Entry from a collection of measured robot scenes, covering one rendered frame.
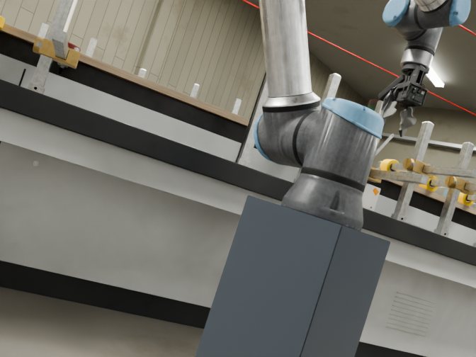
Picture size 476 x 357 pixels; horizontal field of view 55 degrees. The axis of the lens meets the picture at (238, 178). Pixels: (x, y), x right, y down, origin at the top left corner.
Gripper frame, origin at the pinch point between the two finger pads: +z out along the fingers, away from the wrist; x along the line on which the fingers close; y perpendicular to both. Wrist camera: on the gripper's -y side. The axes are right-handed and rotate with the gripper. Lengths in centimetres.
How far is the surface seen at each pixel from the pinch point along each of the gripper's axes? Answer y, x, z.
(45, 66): -33, -105, 15
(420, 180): -8.4, 23.2, 10.3
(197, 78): -498, 15, -100
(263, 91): -36.2, -33.0, -4.7
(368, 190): -37.8, 24.1, 16.5
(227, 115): -55, -39, 5
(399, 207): -40, 43, 19
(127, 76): -53, -80, 6
